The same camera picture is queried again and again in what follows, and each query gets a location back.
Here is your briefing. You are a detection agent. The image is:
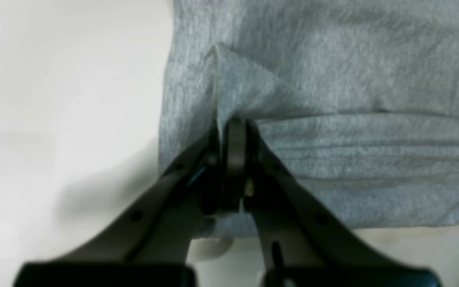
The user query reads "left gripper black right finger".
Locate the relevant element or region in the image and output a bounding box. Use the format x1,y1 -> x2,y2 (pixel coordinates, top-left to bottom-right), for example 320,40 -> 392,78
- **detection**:
222,118 -> 441,287

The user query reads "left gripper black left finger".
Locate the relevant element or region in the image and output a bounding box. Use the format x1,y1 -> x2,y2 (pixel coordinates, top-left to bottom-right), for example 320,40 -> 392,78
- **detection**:
14,127 -> 222,287

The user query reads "grey T-shirt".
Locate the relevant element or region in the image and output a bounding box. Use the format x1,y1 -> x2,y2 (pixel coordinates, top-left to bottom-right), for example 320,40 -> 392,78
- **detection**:
159,0 -> 459,229

